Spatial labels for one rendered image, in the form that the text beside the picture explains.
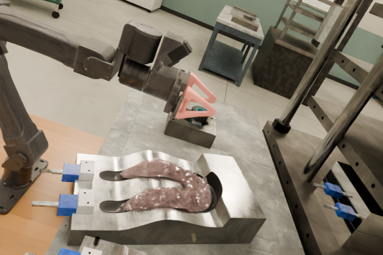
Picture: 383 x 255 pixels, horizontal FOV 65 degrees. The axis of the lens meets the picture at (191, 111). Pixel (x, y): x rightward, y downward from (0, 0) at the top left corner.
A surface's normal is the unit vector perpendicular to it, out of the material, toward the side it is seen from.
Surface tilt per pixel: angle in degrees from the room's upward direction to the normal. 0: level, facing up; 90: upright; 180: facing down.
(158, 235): 90
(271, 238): 0
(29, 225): 0
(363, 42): 90
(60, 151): 0
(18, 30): 87
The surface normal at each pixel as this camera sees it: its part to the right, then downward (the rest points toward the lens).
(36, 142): 0.98, -0.11
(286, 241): 0.34, -0.83
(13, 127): -0.05, 0.31
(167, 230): 0.25, 0.54
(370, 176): -0.94, -0.32
